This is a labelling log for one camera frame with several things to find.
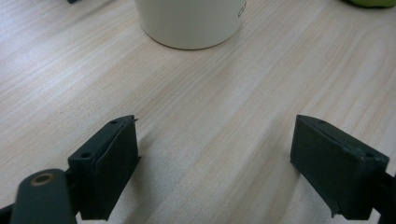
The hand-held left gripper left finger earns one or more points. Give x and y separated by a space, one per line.
115 161

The green bottle with white cap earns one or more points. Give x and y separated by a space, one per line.
373 2

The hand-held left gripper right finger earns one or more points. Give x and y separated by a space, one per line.
333 165

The white tumbler with straw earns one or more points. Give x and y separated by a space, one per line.
190 21

